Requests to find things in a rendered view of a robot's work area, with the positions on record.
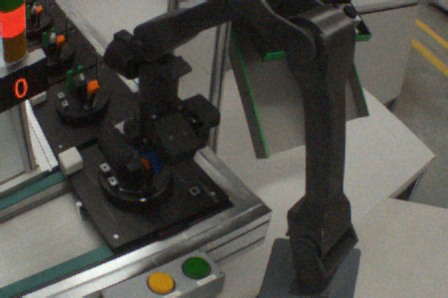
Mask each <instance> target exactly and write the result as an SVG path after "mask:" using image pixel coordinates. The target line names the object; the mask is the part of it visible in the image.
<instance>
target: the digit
mask: <svg viewBox="0 0 448 298"><path fill-rule="evenodd" d="M30 74H31V71H30V68H29V69H26V70H24V71H22V72H20V73H17V74H15V75H13V76H11V77H9V78H8V80H9V87H10V89H9V90H10V95H11V102H12V105H14V104H16V103H18V102H20V101H22V100H24V99H26V98H28V97H30V96H32V95H33V93H32V84H31V75H30Z"/></svg>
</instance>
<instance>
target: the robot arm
mask: <svg viewBox="0 0 448 298"><path fill-rule="evenodd" d="M271 9H272V10H273V11H276V12H279V13H283V14H286V15H288V16H291V18H290V19H285V18H283V17H281V16H279V15H277V14H275V13H274V12H273V11H272V10H271ZM243 17H245V18H246V19H249V20H251V21H252V22H253V24H255V26H256V28H257V29H258V30H259V32H260V34H261V35H262V36H263V38H264V39H265V40H266V41H268V42H269V43H271V44H272V45H274V46H277V47H278V48H280V49H281V50H283V51H284V53H285V58H286V62H287V67H288V69H290V71H291V72H292V73H293V74H294V75H295V77H296V78H297V79H298V81H299V82H300V84H301V85H302V89H303V103H304V131H305V188H306V191H305V194H304V195H303V196H302V198H301V199H300V200H298V201H297V202H296V203H295V204H294V205H293V207H292V208H291V209H290V210H289V211H288V213H287V214H286V218H287V223H288V230H287V231H286V233H285V236H290V238H289V239H290V243H289V244H290V246H291V248H292V251H293V252H292V256H293V267H294V269H295V270H294V271H293V277H292V281H291V284H290V287H289V293H290V294H293V295H300V296H301V295H304V296H310V297H312V296H314V297H320V298H322V297H323V298H328V297H330V295H331V289H332V287H333V280H334V277H335V274H336V272H337V269H338V268H339V266H340V264H341V261H342V260H343V258H345V257H346V256H347V255H348V254H349V252H350V251H351V250H352V248H354V246H355V245H356V244H357V243H358V242H359V239H358V238H357V237H358V236H357V235H356V231H355V230H354V229H355V228H354V227H353V224H352V222H351V220H352V219H351V206H350V201H349V200H348V198H347V197H346V196H345V193H344V192H343V183H344V176H345V151H346V106H345V102H346V93H345V87H346V81H347V80H348V75H349V74H350V73H349V72H350V70H351V66H352V65H353V64H352V63H353V61H354V56H355V54H354V52H355V45H356V44H355V42H356V33H355V27H354V25H353V22H352V21H351V20H349V19H348V18H347V17H346V16H345V14H344V13H342V12H341V11H340V10H338V8H335V7H333V6H327V5H325V4H324V3H322V2H320V1H318V0H207V1H205V2H202V3H200V4H198V5H196V6H194V7H190V8H180V9H176V10H171V11H168V12H167V13H164V14H162V15H160V16H157V17H154V18H152V19H149V20H147V21H145V22H143V23H141V24H139V25H137V26H136V27H135V28H134V30H133V34H134V35H132V34H131V33H129V32H128V31H127V30H125V29H121V30H120V31H118V32H116V33H114V38H113V40H112V41H111V43H110V44H109V45H108V46H107V49H106V51H105V53H104V55H103V61H104V62H103V63H104V64H105V65H106V67H109V68H110V69H112V71H113V70H114V71H115V72H116V73H117V74H120V75H121V76H123V77H124V78H126V79H128V80H134V79H136V78H137V77H139V79H138V92H135V93H134V98H135V100H136V101H137V102H138V114H135V115H134V120H135V121H136V124H137V125H138V128H136V129H134V130H132V131H129V132H126V133H124V134H123V133H121V132H120V130H119V129H118V127H117V128H114V129H112V130H110V131H107V132H106V133H104V134H103V135H101V136H99V137H98V138H97V146H98V148H99V149H100V150H101V153H102V154H103V156H104V157H105V158H106V161H107V162H108V163H109V165H110V166H111V167H112V169H113V170H117V169H118V168H121V167H123V166H125V165H127V164H129V163H132V162H133V159H134V154H133V148H132V147H133V146H134V148H135V149H136V150H137V151H138V152H139V153H140V155H141V156H142V157H143V158H144V159H147V160H148V162H149V164H150V166H151V168H152V169H153V172H154V173H155V174H156V175H158V174H161V172H162V170H163V168H164V166H167V167H174V166H176V165H177V164H180V163H183V162H185V161H189V160H192V158H194V157H195V154H196V152H197V150H200V149H202V148H205V147H206V142H208V138H209V129H211V128H213V127H216V126H219V125H220V120H221V114H220V111H219V109H218V108H217V107H215V106H214V105H212V104H211V103H210V102H209V101H208V100H207V99H206V98H205V97H204V96H202V95H201V94H197V95H194V96H192V97H189V98H186V99H184V100H182V99H181V98H180V97H178V95H179V93H178V88H179V78H180V77H182V76H184V75H186V74H187V73H189V72H192V71H193V68H192V67H191V65H190V64H189V63H187V62H186V61H185V60H184V59H183V58H182V57H181V56H178V57H176V55H174V54H172V53H171V54H170V53H169V52H170V51H172V50H174V49H176V48H178V47H180V46H182V45H184V44H186V43H187V42H189V41H190V40H192V39H194V38H195V37H196V36H198V35H199V33H200V32H203V31H205V30H208V29H209V28H212V27H214V26H219V25H222V24H224V23H227V22H232V21H234V20H235V19H238V18H243ZM194 121H195V122H194Z"/></svg>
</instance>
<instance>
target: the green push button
mask: <svg viewBox="0 0 448 298"><path fill-rule="evenodd" d="M183 266H184V270H185V272H186V273H187V274H188V275H190V276H191V277H194V278H199V277H202V276H204V275H207V273H208V272H209V269H208V267H209V265H208V262H207V261H205V260H204V259H203V258H201V257H191V258H187V259H186V260H185V262H184V264H183Z"/></svg>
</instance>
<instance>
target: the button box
mask: <svg viewBox="0 0 448 298"><path fill-rule="evenodd" d="M191 257H201V258H203V259H204V260H205V261H207V262H208V265H209V267H208V269H209V272H208V273H207V275H204V276H202V277H199V278H194V277H191V276H190V275H188V274H187V273H186V272H185V270H184V266H183V264H184V262H185V260H186V259H187V258H191ZM156 272H162V273H165V274H168V275H169V276H170V277H171V279H172V281H173V283H174V285H173V288H172V289H171V291H170V292H166V293H159V292H156V291H155V290H153V289H151V287H150V285H149V281H148V278H149V277H150V275H151V274H152V273H156ZM225 276H226V274H225V272H223V271H222V270H221V268H219V267H218V266H217V265H216V263H215V262H213V261H212V259H211V258H210V257H209V256H207V254H206V253H205V252H204V251H203V249H201V248H199V249H197V250H196V251H194V252H191V253H189V254H187V255H185V256H182V257H180V258H178V259H175V260H173V261H171V262H168V263H167V264H165V265H164V264H163V265H161V266H159V267H157V268H155V269H152V270H150V271H147V272H146V273H142V274H141V275H140V274H139V275H138V276H135V277H134V278H130V279H127V280H126V281H123V282H120V283H117V284H115V285H114V286H111V287H108V288H106V289H103V290H101V295H102V297H103V298H207V297H209V296H212V295H214V294H217V293H218V292H220V291H222V290H223V286H224V281H225Z"/></svg>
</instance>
